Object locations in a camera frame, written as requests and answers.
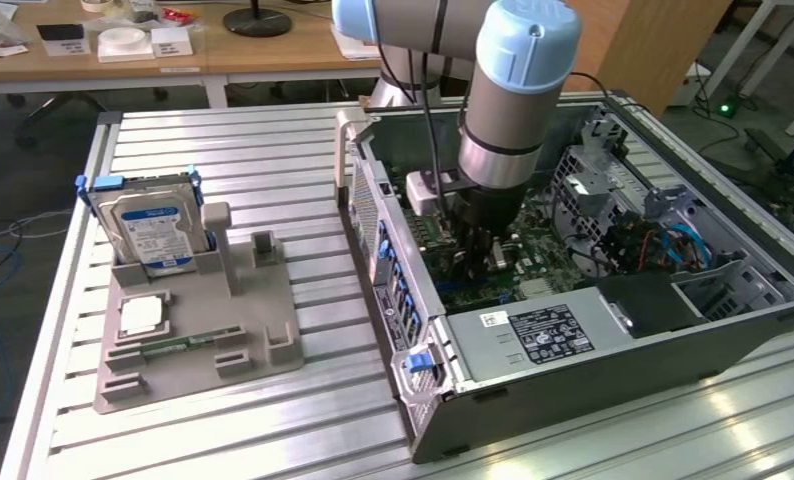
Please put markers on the wooden desk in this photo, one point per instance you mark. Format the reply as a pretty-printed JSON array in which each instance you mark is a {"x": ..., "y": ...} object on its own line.
[
  {"x": 70, "y": 70},
  {"x": 270, "y": 50}
]

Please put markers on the red package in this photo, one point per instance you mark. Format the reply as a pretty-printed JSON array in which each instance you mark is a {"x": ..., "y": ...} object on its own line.
[{"x": 182, "y": 16}]

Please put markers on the white box with round dish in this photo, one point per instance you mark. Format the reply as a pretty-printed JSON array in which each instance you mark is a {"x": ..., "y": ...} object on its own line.
[{"x": 126, "y": 45}]

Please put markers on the plain white box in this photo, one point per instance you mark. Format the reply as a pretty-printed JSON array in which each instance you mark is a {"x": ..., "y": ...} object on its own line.
[{"x": 171, "y": 42}]

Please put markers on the white tape roll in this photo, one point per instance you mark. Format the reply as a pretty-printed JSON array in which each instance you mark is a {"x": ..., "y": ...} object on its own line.
[{"x": 95, "y": 5}]

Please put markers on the blue case latch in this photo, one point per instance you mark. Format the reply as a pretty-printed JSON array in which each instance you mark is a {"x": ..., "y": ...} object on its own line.
[{"x": 418, "y": 362}]

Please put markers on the black office chair base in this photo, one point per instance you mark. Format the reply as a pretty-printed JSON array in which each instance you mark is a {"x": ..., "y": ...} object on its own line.
[{"x": 36, "y": 115}]

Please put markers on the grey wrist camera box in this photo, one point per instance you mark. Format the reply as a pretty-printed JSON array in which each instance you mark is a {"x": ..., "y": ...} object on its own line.
[{"x": 426, "y": 195}]

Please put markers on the silver disk bay cage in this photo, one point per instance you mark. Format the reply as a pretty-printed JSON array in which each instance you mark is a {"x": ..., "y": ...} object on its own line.
[{"x": 583, "y": 200}]

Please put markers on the black stand base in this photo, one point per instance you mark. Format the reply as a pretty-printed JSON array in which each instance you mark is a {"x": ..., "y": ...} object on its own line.
[{"x": 763, "y": 142}]

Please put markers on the black round lamp base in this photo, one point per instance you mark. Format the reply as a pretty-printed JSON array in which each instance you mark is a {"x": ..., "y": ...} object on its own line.
[{"x": 258, "y": 22}]

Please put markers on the wooden cabinet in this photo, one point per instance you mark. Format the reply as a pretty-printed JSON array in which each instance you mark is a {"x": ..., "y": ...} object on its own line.
[{"x": 637, "y": 50}]

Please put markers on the green RAM stick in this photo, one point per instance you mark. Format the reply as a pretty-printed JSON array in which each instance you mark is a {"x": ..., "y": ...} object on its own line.
[{"x": 183, "y": 344}]

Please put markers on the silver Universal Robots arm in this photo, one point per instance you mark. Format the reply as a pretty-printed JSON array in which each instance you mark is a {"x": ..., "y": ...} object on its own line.
[{"x": 503, "y": 125}]

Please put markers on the white paper card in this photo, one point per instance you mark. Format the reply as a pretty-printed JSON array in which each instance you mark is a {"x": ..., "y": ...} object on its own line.
[{"x": 3, "y": 51}]

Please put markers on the white box with black lid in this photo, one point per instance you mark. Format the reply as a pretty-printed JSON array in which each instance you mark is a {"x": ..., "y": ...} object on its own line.
[{"x": 63, "y": 40}]

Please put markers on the white paper stack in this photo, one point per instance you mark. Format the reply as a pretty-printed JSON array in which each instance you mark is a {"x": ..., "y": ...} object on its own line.
[{"x": 359, "y": 51}]

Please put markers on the green graphics card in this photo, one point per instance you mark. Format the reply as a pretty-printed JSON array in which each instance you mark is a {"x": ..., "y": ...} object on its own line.
[{"x": 505, "y": 255}]

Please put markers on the grey power supply unit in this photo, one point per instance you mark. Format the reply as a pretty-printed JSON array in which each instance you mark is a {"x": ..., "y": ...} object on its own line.
[{"x": 483, "y": 350}]

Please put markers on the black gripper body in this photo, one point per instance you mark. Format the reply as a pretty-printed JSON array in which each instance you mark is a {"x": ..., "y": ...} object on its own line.
[{"x": 490, "y": 210}]

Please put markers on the silver CPU chip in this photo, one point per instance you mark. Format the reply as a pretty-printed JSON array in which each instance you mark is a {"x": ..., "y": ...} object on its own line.
[{"x": 142, "y": 317}]

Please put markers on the dark grey open PC case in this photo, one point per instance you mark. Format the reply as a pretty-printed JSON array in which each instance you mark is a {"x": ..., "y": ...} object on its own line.
[{"x": 570, "y": 400}]

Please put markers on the green motherboard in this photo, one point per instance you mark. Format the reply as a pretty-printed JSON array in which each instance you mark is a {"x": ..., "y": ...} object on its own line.
[{"x": 550, "y": 265}]

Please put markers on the white desk frame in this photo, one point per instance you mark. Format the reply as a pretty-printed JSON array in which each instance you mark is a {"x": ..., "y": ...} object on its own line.
[{"x": 763, "y": 30}]

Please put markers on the grey parts rack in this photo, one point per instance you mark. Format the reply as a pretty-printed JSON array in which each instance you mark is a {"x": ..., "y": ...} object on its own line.
[{"x": 196, "y": 310}]

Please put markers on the hard disk in blue caddy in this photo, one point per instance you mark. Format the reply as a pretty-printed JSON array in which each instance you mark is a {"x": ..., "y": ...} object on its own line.
[{"x": 152, "y": 230}]

